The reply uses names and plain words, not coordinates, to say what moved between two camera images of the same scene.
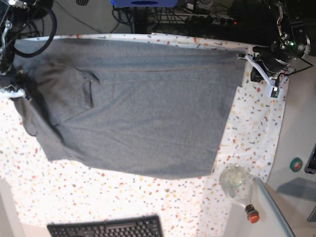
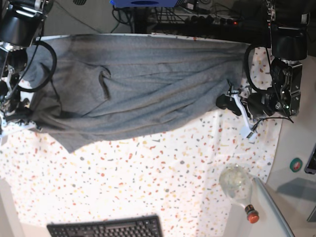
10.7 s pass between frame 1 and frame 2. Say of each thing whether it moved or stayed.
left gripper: moved
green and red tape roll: stayed
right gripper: moved
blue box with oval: stayed
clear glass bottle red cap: stayed
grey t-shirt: moved
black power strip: stayed
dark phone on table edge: stayed
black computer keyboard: stayed
